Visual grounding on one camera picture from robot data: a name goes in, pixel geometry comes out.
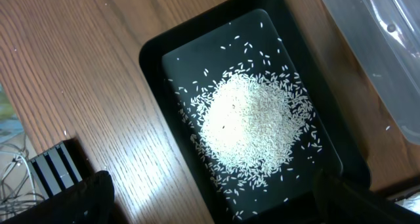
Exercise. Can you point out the clear plastic bin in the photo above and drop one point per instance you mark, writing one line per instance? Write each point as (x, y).
(384, 37)

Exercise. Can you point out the pile of rice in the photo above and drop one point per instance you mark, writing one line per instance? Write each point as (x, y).
(252, 123)

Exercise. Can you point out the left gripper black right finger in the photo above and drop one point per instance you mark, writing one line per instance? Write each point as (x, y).
(339, 200)

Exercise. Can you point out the black waste tray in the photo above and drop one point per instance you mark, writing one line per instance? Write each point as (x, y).
(340, 155)

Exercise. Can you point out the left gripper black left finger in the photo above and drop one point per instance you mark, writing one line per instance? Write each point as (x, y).
(89, 201)

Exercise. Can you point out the striped grey black block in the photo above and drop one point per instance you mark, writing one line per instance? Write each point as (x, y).
(57, 168)

